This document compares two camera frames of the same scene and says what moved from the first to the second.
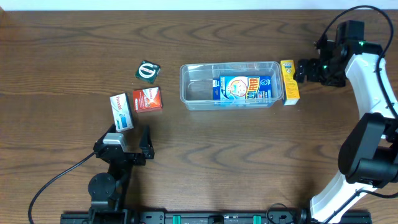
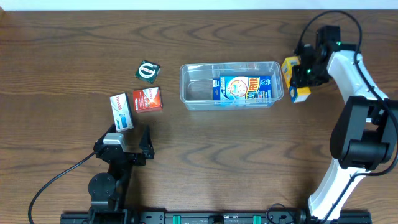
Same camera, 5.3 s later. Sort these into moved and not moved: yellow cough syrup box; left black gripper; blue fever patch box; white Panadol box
Moved: yellow cough syrup box
Not moved: white Panadol box; left black gripper; blue fever patch box
